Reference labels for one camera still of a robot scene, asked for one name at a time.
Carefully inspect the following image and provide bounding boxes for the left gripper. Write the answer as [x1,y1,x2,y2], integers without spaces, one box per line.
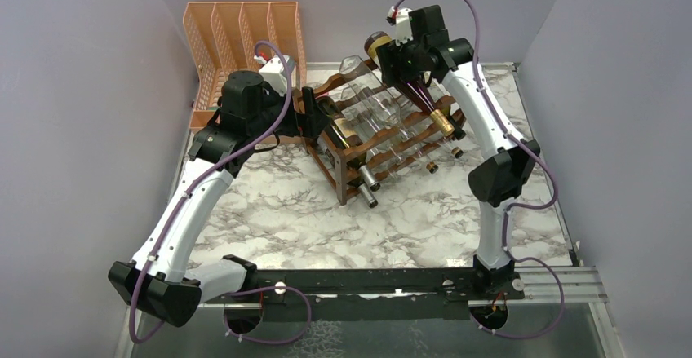
[248,82,331,140]

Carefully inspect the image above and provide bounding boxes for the green wine bottle brown label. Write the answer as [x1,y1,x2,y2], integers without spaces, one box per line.
[316,95,380,192]

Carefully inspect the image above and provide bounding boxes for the brown wooden wine rack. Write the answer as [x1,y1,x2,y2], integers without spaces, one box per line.
[308,60,459,205]

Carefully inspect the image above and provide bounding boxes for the red wine bottle gold cap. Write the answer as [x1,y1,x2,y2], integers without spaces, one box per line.
[364,31,455,136]

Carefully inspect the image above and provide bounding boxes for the clear glass bottle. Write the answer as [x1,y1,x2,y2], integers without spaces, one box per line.
[339,55,420,142]
[340,86,428,179]

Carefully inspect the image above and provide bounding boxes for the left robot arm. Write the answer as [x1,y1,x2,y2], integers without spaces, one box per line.
[108,70,329,332]

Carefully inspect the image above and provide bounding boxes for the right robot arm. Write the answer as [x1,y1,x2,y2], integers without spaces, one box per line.
[367,5,540,298]

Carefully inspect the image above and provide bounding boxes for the lower green wine bottle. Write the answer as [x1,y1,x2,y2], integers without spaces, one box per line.
[317,139,379,209]

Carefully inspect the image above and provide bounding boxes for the clear bottle with cork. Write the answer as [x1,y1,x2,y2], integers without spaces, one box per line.
[400,138,464,174]

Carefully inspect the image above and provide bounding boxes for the orange plastic file organizer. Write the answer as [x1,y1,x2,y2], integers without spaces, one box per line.
[183,2,308,133]

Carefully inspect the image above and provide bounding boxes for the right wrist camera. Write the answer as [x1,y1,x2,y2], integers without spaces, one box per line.
[387,7,414,46]

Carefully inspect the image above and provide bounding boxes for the black mounting rail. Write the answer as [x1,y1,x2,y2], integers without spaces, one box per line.
[205,266,526,325]

